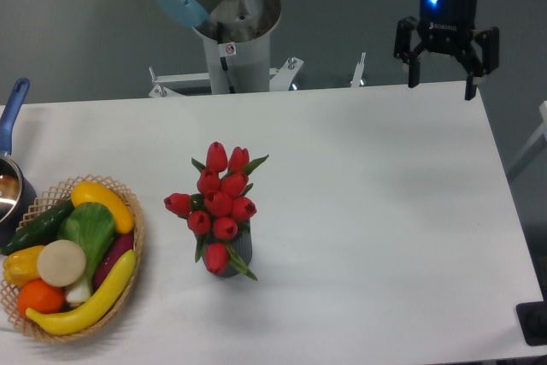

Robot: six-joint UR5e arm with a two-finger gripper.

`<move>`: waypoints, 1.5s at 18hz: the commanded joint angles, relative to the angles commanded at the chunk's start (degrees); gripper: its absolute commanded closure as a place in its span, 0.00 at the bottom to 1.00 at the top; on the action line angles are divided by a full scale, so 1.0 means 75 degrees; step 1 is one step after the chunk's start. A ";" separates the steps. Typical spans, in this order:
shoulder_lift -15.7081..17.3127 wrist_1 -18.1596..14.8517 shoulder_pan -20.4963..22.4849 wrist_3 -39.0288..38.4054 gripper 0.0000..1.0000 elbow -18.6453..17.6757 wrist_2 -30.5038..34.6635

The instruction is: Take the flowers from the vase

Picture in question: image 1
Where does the white metal base frame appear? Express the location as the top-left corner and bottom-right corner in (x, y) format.
(149, 51), (367, 97)

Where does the purple sweet potato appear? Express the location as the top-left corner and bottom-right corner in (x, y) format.
(93, 233), (134, 291)

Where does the orange fruit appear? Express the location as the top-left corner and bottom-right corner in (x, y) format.
(17, 280), (65, 317)

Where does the green cucumber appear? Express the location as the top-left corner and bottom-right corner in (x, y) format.
(1, 200), (74, 256)

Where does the white frame at right edge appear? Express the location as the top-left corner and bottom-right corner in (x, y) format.
(506, 101), (546, 183)

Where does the red tulip bouquet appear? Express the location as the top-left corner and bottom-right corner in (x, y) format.
(164, 142), (268, 267)

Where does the yellow squash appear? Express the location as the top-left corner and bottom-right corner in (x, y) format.
(71, 180), (135, 234)

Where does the dark grey ribbed vase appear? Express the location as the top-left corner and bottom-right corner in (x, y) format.
(202, 231), (257, 280)

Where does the yellow bell pepper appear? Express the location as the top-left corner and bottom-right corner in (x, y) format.
(3, 245), (45, 288)

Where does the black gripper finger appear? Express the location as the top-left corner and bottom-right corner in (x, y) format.
(456, 26), (500, 101)
(393, 16), (425, 88)

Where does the black device at table edge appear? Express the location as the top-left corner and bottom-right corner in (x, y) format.
(515, 301), (547, 346)

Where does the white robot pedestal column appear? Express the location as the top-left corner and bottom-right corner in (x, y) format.
(195, 0), (281, 95)

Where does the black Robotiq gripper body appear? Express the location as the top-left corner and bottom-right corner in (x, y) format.
(416, 0), (477, 56)

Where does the blue handled saucepan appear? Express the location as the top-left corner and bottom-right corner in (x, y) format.
(1, 78), (36, 246)

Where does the woven wicker basket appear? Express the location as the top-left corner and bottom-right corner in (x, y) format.
(1, 174), (144, 344)

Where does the beige round disc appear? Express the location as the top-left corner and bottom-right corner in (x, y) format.
(37, 239), (86, 287)

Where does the green bok choy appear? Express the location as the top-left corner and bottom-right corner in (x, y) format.
(56, 203), (115, 308)

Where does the yellow banana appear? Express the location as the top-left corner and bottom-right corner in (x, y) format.
(26, 250), (137, 336)

